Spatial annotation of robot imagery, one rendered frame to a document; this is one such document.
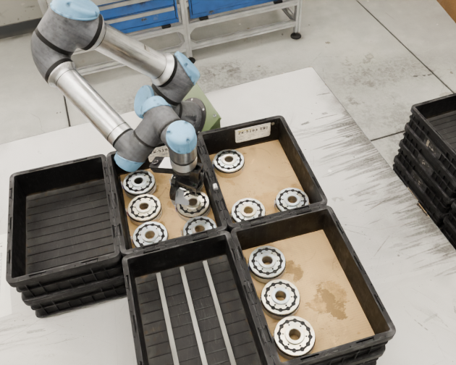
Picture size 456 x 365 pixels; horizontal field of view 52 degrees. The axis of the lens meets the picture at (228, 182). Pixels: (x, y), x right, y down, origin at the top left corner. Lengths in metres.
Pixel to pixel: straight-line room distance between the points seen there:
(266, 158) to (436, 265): 0.63
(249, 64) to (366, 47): 0.87
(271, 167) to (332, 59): 2.02
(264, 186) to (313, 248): 0.27
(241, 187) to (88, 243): 0.50
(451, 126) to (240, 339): 1.52
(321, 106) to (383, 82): 1.40
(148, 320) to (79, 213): 0.44
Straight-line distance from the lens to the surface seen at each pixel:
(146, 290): 1.35
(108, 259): 1.31
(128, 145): 1.31
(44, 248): 1.52
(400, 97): 3.28
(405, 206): 1.72
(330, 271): 1.37
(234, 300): 1.31
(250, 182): 1.53
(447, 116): 2.44
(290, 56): 3.51
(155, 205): 1.47
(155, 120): 1.26
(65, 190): 1.63
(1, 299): 1.64
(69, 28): 1.41
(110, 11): 3.18
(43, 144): 2.02
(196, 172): 1.31
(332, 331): 1.29
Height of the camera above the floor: 2.00
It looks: 50 degrees down
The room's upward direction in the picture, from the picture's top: 3 degrees counter-clockwise
